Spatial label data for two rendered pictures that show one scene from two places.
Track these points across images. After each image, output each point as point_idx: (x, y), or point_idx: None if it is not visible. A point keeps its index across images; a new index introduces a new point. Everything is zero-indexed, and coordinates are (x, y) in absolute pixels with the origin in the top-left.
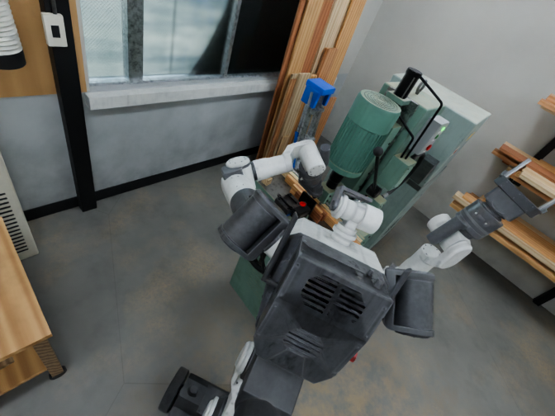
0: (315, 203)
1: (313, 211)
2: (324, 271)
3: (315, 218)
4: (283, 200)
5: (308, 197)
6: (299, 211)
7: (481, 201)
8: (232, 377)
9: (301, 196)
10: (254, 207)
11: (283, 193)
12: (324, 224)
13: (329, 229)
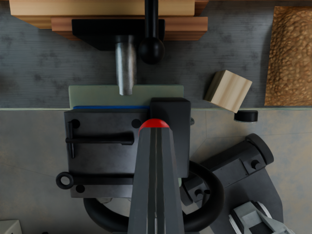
0: (164, 29)
1: (167, 33)
2: None
3: (187, 37)
4: (93, 181)
5: (117, 35)
6: (177, 168)
7: None
8: None
9: (86, 41)
10: None
11: (39, 56)
12: (212, 13)
13: (241, 13)
